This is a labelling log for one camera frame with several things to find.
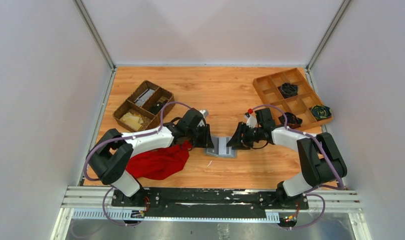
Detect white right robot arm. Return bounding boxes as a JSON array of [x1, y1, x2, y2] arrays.
[[226, 104, 348, 200]]

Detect brown woven basket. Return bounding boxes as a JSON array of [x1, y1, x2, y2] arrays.
[[112, 80, 175, 132]]

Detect wooden compartment tray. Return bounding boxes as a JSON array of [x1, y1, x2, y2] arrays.
[[252, 68, 333, 131]]

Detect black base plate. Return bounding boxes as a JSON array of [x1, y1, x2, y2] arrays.
[[110, 187, 309, 219]]

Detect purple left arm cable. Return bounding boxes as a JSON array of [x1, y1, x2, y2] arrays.
[[82, 101, 193, 228]]

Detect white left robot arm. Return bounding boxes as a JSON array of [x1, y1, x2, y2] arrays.
[[86, 108, 214, 197]]

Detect red cloth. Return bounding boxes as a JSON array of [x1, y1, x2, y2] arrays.
[[125, 141, 193, 180]]

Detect blue yellow rolled tie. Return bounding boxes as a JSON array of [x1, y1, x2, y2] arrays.
[[309, 104, 332, 121]]

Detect dark rolled belt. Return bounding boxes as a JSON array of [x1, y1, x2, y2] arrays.
[[278, 112, 303, 129]]

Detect black item in basket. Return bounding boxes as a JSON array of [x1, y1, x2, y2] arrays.
[[149, 97, 168, 115]]

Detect yellow cards in basket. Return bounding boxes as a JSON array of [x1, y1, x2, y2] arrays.
[[120, 112, 144, 131]]

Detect grey card holder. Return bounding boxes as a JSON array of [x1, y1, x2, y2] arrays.
[[205, 136, 237, 159]]

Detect aluminium frame rail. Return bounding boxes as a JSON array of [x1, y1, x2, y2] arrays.
[[61, 186, 363, 223]]

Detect black rolled belt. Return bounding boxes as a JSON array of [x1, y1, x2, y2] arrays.
[[278, 82, 299, 99]]

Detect grey card in basket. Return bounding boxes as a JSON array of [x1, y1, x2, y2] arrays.
[[134, 88, 155, 107]]

